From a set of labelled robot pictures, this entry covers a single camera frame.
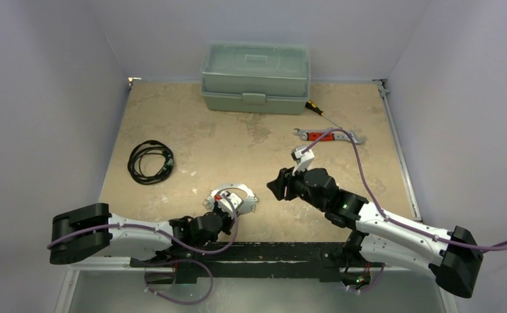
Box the silver metal key holder plate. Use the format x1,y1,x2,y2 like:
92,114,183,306
203,183,259,216

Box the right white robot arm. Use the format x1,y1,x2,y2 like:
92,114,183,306
267,168,484,299

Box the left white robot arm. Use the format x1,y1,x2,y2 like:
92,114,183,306
47,199,242,267

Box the silver open-end wrench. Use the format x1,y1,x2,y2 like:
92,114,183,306
292,128,327,140

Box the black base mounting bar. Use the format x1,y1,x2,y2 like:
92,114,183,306
130,242,381,285

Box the black yellow screwdriver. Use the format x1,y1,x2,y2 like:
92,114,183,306
305,100,341,128

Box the green plastic toolbox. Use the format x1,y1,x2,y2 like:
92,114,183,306
201,41,310,115

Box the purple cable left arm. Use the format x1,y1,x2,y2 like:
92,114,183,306
46,196,240,256

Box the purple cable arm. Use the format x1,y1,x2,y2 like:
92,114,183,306
46,196,240,256
300,128,507,253

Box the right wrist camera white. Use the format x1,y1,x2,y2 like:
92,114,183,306
291,145,315,176

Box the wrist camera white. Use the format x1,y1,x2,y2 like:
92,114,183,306
216,190,243,216
291,145,315,176

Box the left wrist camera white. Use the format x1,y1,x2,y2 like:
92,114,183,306
216,190,243,216

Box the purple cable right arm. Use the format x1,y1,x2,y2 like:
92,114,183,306
300,128,507,253

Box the red handled adjustable wrench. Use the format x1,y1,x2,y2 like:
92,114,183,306
305,132,366,144

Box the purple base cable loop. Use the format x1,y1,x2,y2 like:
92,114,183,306
143,258,214,306

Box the coiled black cable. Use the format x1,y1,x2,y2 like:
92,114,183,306
126,140,175,186

